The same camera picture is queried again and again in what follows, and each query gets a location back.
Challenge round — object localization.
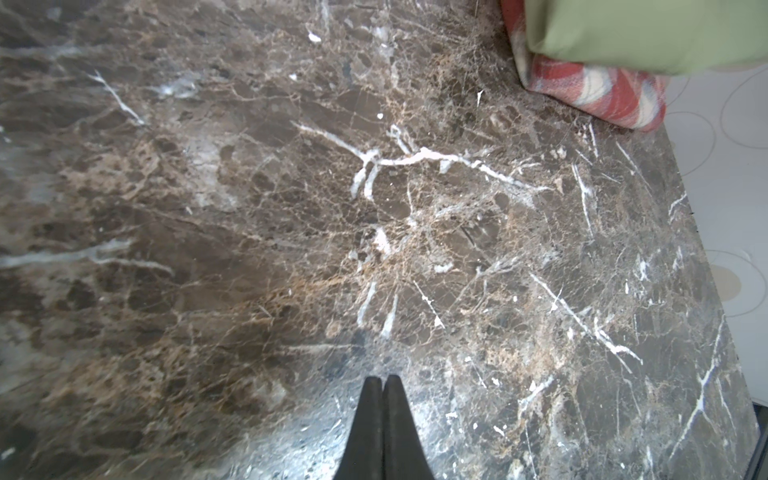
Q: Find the red plaid skirt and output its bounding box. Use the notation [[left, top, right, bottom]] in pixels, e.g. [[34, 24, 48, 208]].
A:
[[501, 1, 667, 131]]

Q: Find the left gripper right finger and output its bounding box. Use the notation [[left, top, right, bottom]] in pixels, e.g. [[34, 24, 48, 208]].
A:
[[383, 375, 434, 480]]

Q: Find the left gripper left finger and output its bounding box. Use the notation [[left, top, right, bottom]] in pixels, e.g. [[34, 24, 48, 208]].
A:
[[333, 377, 384, 480]]

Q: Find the olive green skirt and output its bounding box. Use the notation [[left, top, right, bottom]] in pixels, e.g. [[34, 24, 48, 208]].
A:
[[524, 1, 767, 75]]

